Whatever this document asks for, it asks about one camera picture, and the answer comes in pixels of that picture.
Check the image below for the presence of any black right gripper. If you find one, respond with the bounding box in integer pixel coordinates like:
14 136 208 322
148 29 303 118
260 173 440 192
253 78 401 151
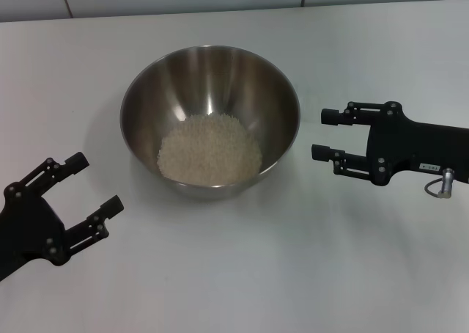
311 100 469 187

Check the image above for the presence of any right gripper connector cable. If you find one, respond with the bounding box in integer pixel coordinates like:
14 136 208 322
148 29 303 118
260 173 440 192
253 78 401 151
424 167 455 199

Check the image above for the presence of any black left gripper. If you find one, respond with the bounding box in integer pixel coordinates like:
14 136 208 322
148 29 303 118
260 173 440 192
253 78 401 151
0 151 125 283

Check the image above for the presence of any stainless steel mixing bowl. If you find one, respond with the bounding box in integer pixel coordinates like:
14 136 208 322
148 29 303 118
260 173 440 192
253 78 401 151
119 45 301 202

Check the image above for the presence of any white uncooked rice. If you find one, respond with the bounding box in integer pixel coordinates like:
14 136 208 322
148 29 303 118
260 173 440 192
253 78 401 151
156 113 263 187

